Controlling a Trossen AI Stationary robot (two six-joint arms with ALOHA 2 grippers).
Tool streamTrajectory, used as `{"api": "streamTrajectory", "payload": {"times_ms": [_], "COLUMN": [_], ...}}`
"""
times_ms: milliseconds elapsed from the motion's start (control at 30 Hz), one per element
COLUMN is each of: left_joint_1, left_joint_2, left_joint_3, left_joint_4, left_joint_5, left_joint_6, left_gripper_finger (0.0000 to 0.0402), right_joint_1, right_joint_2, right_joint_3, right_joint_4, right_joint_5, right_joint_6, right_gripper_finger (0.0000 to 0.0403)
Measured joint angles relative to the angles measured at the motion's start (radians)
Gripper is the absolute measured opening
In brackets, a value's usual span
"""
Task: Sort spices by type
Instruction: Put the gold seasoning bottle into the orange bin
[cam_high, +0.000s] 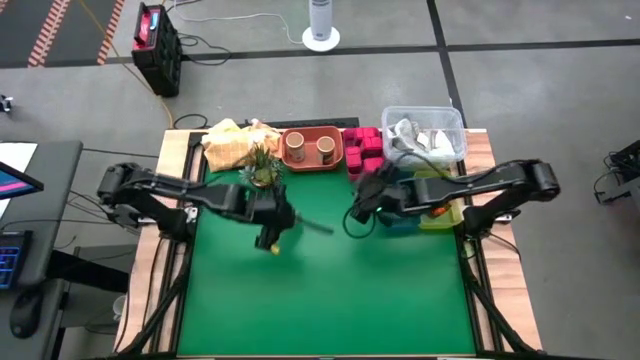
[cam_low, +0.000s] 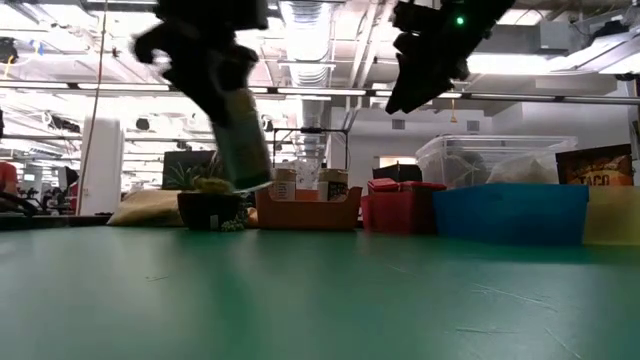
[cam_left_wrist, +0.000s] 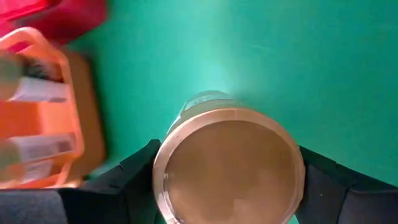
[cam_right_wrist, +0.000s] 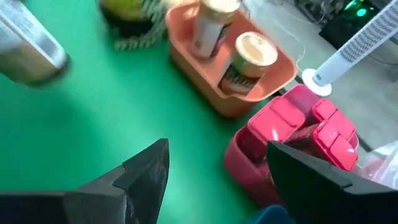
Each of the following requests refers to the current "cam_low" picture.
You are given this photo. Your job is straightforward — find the crumpled grey wrappers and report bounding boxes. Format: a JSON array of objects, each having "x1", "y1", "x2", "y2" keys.
[{"x1": 485, "y1": 152, "x2": 561, "y2": 185}]

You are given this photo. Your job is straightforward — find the pink plastic bin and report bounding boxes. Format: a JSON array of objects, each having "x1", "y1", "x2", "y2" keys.
[{"x1": 360, "y1": 188, "x2": 437, "y2": 236}]

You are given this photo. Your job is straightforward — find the white round pillar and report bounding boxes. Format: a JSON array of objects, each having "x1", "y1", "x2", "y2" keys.
[{"x1": 78, "y1": 117, "x2": 125, "y2": 217}]

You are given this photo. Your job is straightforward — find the person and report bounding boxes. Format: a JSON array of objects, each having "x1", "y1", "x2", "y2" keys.
[{"x1": 0, "y1": 160, "x2": 19, "y2": 201}]

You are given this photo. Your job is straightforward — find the orange plastic bin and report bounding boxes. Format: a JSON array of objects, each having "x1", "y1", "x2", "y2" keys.
[{"x1": 254, "y1": 185, "x2": 364, "y2": 231}]

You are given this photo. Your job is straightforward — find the succulent plant in black pot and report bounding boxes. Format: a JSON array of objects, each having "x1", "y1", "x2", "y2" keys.
[{"x1": 167, "y1": 149, "x2": 250, "y2": 233}]

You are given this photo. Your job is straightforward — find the black box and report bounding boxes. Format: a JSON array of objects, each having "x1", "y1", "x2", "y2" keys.
[{"x1": 372, "y1": 163, "x2": 424, "y2": 184}]

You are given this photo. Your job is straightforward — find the black aluminium table frame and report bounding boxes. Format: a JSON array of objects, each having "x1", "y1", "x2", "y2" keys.
[{"x1": 0, "y1": 213, "x2": 112, "y2": 232}]

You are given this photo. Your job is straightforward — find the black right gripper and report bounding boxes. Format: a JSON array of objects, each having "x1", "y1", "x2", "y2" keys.
[{"x1": 385, "y1": 0, "x2": 516, "y2": 114}]

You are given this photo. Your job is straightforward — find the clear plastic storage container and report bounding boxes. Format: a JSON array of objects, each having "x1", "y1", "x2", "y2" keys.
[{"x1": 415, "y1": 134, "x2": 579, "y2": 191}]

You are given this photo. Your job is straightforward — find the black ceiling spotlight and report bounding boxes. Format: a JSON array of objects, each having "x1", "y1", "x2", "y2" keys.
[{"x1": 0, "y1": 37, "x2": 19, "y2": 65}]

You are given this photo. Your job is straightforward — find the corrugated ceiling duct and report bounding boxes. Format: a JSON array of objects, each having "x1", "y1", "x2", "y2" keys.
[{"x1": 279, "y1": 0, "x2": 335, "y2": 89}]

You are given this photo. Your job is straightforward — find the green table mat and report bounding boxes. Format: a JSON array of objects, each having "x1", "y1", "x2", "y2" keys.
[{"x1": 0, "y1": 225, "x2": 640, "y2": 360}]

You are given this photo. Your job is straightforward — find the grey rectangular air duct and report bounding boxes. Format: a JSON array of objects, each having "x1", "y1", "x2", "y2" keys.
[{"x1": 514, "y1": 20, "x2": 571, "y2": 51}]

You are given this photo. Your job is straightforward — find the taco seasoning packet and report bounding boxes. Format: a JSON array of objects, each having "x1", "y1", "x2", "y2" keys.
[{"x1": 555, "y1": 143, "x2": 634, "y2": 187}]

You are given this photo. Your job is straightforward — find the yellow-green plastic bin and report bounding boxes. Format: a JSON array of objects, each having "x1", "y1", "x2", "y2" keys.
[{"x1": 582, "y1": 185, "x2": 640, "y2": 247}]

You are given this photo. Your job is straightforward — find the long ceiling light bar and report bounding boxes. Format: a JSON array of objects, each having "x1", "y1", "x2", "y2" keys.
[
  {"x1": 369, "y1": 88, "x2": 640, "y2": 106},
  {"x1": 0, "y1": 81, "x2": 371, "y2": 97}
]

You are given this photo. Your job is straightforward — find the blue plastic bin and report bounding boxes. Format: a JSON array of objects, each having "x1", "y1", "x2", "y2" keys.
[{"x1": 432, "y1": 183, "x2": 590, "y2": 247}]

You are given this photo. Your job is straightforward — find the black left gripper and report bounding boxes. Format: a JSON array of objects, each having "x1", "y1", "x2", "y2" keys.
[{"x1": 130, "y1": 0, "x2": 270, "y2": 126}]

